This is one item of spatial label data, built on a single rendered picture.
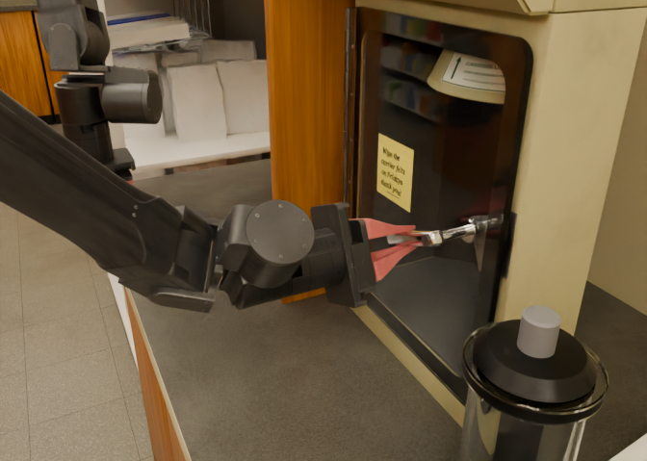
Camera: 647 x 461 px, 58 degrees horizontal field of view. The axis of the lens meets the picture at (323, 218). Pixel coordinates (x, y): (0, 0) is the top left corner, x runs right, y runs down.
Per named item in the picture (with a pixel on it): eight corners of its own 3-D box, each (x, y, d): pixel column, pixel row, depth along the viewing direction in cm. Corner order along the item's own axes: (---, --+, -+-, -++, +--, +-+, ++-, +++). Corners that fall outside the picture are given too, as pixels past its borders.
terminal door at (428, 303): (349, 282, 89) (355, 4, 72) (479, 415, 65) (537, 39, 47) (345, 283, 89) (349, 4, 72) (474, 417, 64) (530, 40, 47)
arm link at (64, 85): (64, 69, 77) (43, 79, 72) (116, 70, 77) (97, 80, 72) (74, 120, 80) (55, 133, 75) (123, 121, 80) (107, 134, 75)
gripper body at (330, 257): (353, 200, 56) (282, 215, 53) (373, 304, 57) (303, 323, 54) (324, 203, 62) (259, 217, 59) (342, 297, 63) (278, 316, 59)
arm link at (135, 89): (80, 31, 79) (45, 22, 70) (164, 31, 78) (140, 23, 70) (86, 121, 81) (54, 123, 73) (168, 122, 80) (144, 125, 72)
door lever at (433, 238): (426, 241, 66) (422, 218, 66) (479, 242, 58) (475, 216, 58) (385, 251, 64) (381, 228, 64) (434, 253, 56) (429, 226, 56)
